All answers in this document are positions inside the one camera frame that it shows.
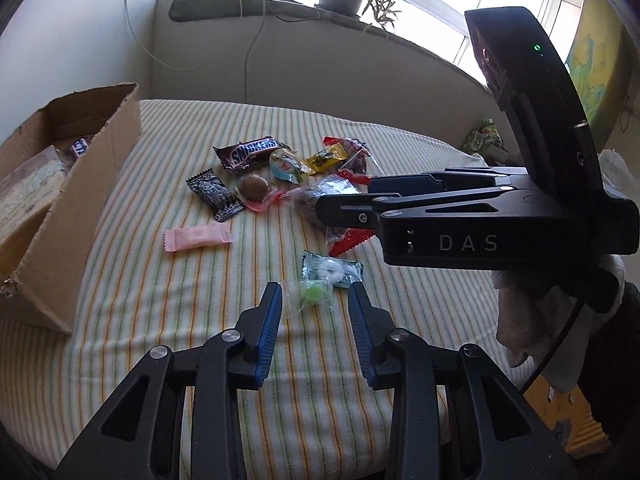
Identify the yellow candy packet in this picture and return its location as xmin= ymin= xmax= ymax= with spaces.
xmin=300 ymin=144 xmax=348 ymax=176

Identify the brown cardboard box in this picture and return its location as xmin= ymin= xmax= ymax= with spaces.
xmin=0 ymin=82 xmax=143 ymax=336

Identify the small blue-label chocolate bar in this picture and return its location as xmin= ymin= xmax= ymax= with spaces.
xmin=67 ymin=136 xmax=96 ymax=160

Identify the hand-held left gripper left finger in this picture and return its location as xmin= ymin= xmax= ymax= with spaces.
xmin=52 ymin=281 xmax=283 ymax=480

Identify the brown chocolate bar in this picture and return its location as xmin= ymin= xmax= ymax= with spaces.
xmin=212 ymin=136 xmax=293 ymax=175

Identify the striped blanket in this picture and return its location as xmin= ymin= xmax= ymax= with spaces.
xmin=0 ymin=99 xmax=551 ymax=480

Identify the black candy packet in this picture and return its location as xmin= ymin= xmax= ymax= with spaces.
xmin=186 ymin=169 xmax=246 ymax=223

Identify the white power cable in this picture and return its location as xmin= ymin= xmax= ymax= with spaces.
xmin=242 ymin=0 xmax=271 ymax=102

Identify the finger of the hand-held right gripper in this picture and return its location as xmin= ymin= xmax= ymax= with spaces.
xmin=367 ymin=166 xmax=529 ymax=199
xmin=316 ymin=186 xmax=531 ymax=234

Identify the clear red-edged snack bag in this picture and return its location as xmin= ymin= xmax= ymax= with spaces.
xmin=322 ymin=136 xmax=386 ymax=186
xmin=325 ymin=225 xmax=381 ymax=258

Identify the green tissue pack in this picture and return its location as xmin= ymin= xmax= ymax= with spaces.
xmin=460 ymin=117 xmax=502 ymax=156

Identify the green candy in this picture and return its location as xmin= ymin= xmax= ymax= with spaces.
xmin=282 ymin=280 xmax=333 ymax=318

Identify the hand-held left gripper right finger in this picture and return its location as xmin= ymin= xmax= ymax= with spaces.
xmin=347 ymin=281 xmax=581 ymax=480

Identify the light blue candy packet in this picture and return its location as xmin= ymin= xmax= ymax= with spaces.
xmin=269 ymin=149 xmax=311 ymax=185

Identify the green white mint packet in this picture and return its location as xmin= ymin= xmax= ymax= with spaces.
xmin=301 ymin=251 xmax=364 ymax=289

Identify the chocolate ball in clear wrapper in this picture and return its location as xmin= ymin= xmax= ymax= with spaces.
xmin=236 ymin=174 xmax=282 ymax=213

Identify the yellow corrugated board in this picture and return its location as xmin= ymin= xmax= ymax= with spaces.
xmin=522 ymin=375 xmax=613 ymax=461

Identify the silver foil snack packet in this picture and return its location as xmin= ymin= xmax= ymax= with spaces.
xmin=295 ymin=174 xmax=363 ymax=228

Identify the thin white cable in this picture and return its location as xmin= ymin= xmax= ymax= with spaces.
xmin=124 ymin=0 xmax=163 ymax=67

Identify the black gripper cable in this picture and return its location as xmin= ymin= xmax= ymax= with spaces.
xmin=520 ymin=295 xmax=588 ymax=396

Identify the pink candy packet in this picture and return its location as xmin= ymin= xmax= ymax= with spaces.
xmin=163 ymin=225 xmax=235 ymax=253

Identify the beige flat packet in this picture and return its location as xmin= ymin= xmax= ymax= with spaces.
xmin=0 ymin=146 xmax=68 ymax=271

